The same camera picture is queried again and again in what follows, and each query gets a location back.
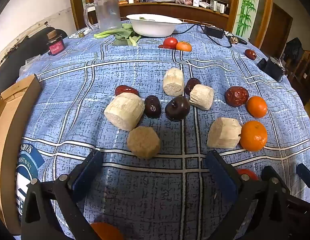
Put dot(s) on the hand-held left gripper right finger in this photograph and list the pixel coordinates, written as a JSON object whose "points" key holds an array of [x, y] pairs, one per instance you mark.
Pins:
{"points": [[220, 177]]}

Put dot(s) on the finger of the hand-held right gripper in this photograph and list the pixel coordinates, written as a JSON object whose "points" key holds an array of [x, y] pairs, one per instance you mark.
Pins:
{"points": [[268, 172], [305, 174]]}

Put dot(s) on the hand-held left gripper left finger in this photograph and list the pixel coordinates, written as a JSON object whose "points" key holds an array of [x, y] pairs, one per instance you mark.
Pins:
{"points": [[87, 171]]}

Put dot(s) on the red tomato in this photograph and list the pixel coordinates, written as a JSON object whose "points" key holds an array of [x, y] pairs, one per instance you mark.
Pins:
{"points": [[170, 43], [250, 173]]}

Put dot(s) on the pale sugarcane piece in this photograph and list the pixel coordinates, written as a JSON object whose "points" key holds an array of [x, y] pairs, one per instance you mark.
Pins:
{"points": [[124, 113], [223, 133], [173, 82], [201, 97]]}

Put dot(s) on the cardboard box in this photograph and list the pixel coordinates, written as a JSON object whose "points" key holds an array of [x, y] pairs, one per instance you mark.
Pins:
{"points": [[7, 130]]}

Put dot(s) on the dark purple plum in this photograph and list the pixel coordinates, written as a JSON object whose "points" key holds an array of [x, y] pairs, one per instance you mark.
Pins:
{"points": [[177, 108]]}

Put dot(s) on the dark red jujube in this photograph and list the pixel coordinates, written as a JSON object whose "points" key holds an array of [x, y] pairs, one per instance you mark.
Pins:
{"points": [[153, 106], [191, 85]]}

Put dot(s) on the wooden chair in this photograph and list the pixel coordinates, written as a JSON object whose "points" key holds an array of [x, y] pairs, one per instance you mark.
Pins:
{"points": [[304, 72]]}

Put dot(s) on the black device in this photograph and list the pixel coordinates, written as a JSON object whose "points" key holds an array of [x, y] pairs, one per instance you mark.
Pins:
{"points": [[271, 68]]}

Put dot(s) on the crumpled clear plastic bag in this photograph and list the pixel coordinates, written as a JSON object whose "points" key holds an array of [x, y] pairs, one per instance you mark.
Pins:
{"points": [[28, 65]]}

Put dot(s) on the blue plaid tablecloth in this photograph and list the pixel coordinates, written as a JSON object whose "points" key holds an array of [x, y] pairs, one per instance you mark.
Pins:
{"points": [[145, 62]]}

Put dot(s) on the black bag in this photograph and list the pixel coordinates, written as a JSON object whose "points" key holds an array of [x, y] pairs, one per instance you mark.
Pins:
{"points": [[294, 48]]}

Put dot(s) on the jar with pink label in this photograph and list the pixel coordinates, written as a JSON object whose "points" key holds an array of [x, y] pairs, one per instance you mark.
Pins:
{"points": [[55, 46]]}

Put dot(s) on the black and gold plug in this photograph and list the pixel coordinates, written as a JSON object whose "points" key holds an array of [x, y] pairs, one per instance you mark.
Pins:
{"points": [[236, 40]]}

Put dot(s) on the black chair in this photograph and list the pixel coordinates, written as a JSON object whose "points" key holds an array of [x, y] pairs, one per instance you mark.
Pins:
{"points": [[24, 47]]}

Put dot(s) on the green leafy vegetable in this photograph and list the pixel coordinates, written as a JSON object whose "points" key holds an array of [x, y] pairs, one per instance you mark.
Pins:
{"points": [[119, 33]]}

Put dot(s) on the brown door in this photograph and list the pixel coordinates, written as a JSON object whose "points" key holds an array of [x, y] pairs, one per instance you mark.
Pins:
{"points": [[277, 27]]}

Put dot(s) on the black power adapter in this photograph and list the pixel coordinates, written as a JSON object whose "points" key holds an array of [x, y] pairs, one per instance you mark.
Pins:
{"points": [[213, 32]]}

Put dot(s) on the white bowl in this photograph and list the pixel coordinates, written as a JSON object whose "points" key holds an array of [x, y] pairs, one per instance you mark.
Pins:
{"points": [[155, 28]]}

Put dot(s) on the clear glass mug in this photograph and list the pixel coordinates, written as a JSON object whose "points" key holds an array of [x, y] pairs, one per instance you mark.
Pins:
{"points": [[107, 12]]}

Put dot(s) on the green leaf in bowl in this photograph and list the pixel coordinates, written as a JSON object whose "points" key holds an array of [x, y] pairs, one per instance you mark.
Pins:
{"points": [[145, 18]]}

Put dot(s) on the metal cup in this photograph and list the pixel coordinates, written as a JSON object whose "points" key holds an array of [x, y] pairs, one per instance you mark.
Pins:
{"points": [[213, 5]]}

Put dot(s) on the wooden cabinet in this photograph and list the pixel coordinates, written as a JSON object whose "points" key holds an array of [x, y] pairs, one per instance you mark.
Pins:
{"points": [[170, 11]]}

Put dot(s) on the bamboo wall decal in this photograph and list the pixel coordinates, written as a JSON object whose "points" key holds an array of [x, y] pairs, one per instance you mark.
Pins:
{"points": [[246, 7]]}

